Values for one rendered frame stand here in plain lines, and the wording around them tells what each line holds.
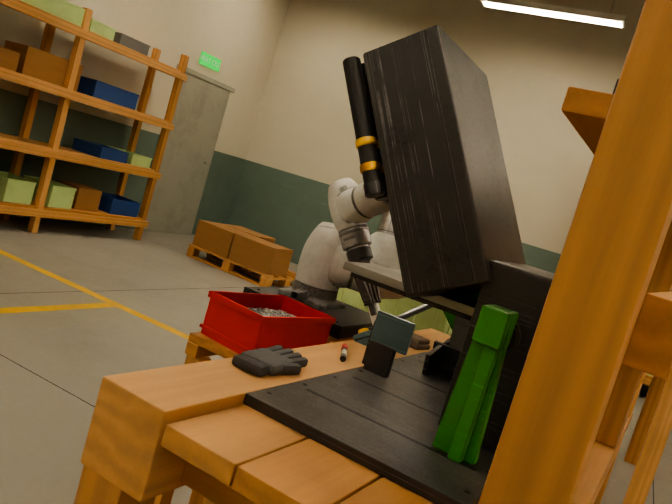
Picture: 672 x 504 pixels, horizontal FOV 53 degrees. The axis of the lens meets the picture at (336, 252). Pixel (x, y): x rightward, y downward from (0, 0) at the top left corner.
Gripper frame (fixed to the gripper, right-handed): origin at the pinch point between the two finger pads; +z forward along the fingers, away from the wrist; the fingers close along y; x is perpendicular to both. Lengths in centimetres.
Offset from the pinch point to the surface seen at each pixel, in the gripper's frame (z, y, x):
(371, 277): -4.9, 40.3, 19.6
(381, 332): 7.0, 33.9, 15.6
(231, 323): -6.1, 33.0, -25.9
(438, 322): 3, -72, -8
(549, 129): -219, -677, -12
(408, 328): 7.9, 33.8, 22.3
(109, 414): 11, 99, -3
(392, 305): -8, -73, -25
